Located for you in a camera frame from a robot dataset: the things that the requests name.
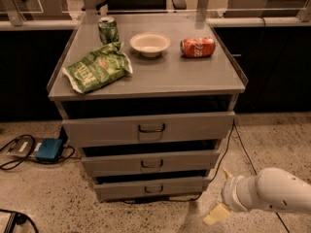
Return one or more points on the blue electronic box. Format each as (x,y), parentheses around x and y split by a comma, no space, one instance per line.
(48,150)

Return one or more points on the grey top drawer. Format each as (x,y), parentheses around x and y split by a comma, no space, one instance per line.
(133,130)

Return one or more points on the black object bottom left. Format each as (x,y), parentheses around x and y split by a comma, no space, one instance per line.
(16,218)

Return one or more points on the green chip bag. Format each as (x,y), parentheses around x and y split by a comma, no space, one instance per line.
(98,68)

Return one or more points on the green soda can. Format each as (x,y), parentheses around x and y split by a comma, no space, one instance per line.
(108,30)

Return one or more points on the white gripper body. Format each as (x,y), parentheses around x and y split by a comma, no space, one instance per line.
(229,193)

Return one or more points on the orange soda can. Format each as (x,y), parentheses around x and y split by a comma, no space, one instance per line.
(197,47)

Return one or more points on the grey flat device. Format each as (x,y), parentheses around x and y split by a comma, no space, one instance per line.
(22,147)

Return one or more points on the grey middle drawer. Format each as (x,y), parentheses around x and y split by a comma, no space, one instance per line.
(150,163)

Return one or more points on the grey drawer cabinet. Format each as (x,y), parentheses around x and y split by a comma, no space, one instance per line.
(164,85)

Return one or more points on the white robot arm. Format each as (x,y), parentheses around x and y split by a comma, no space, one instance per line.
(271,189)

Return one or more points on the grey bottom drawer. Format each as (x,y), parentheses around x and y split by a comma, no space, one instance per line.
(138,189)

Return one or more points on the white bowl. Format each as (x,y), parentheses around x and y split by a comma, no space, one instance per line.
(150,44)

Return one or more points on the grey drawer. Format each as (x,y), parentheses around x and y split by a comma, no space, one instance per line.
(150,163)
(133,130)
(138,189)

